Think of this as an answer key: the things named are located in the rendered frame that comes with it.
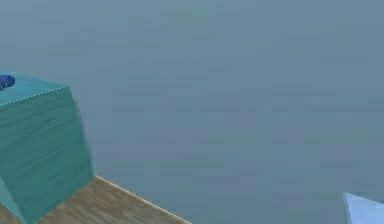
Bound teal wooden cabinet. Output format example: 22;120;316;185
0;68;96;224

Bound dark blue small object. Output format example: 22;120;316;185
0;74;17;92

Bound pale blue furniture corner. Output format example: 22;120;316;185
342;191;384;224

